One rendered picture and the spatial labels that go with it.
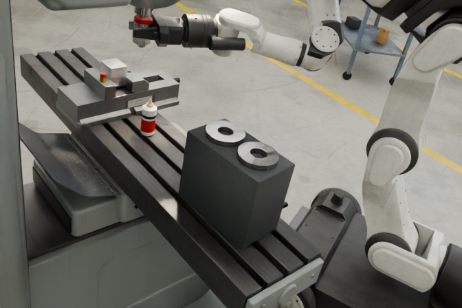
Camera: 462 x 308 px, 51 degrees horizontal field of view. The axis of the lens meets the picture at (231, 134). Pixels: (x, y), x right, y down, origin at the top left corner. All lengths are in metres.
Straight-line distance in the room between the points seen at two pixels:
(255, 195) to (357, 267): 0.79
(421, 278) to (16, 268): 1.11
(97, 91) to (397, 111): 0.84
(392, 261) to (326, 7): 0.78
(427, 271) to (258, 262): 0.66
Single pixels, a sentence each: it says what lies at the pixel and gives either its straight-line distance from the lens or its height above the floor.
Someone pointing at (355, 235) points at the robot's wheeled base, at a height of 0.57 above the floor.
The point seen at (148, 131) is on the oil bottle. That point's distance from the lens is 1.37.
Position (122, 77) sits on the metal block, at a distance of 1.44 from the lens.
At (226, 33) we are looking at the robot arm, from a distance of 1.30.
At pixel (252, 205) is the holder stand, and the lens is 0.99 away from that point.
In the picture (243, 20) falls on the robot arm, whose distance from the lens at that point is 1.30.
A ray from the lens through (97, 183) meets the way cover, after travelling 1.31.
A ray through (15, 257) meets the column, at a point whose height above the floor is 0.81.
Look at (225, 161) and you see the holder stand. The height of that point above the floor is 1.12.
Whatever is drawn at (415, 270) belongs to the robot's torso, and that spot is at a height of 0.70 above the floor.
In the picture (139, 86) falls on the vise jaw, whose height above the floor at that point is 1.03.
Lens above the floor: 1.68
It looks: 31 degrees down
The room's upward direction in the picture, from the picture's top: 11 degrees clockwise
